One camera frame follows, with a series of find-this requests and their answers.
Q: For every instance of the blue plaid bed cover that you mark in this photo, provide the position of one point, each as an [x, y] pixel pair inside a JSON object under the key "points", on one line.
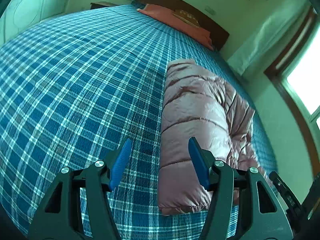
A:
{"points": [[71, 88]]}

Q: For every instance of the right window curtain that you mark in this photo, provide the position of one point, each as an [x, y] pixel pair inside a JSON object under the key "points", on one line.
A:
{"points": [[267, 35]]}

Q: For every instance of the red pillow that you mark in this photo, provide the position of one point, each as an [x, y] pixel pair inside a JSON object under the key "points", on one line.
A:
{"points": [[164, 15]]}

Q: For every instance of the brown embroidered cushion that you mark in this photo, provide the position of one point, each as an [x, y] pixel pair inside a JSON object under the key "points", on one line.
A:
{"points": [[186, 17]]}

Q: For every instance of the white wall socket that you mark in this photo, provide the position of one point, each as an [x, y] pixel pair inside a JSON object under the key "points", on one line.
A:
{"points": [[210, 10]]}

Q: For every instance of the right window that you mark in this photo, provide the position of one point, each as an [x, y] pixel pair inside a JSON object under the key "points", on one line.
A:
{"points": [[295, 75]]}

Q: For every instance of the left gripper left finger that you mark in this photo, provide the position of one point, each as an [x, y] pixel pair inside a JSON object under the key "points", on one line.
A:
{"points": [[58, 215]]}

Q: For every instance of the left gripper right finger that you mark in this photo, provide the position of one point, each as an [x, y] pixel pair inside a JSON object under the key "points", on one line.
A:
{"points": [[260, 214]]}

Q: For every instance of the dark wooden headboard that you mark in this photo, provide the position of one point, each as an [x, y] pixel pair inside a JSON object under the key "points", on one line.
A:
{"points": [[218, 35]]}

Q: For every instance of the dark wooden nightstand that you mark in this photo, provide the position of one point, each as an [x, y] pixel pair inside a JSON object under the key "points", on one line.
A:
{"points": [[97, 5]]}

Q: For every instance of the pink quilted puffer jacket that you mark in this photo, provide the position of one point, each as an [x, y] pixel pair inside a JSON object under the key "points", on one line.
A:
{"points": [[198, 103]]}

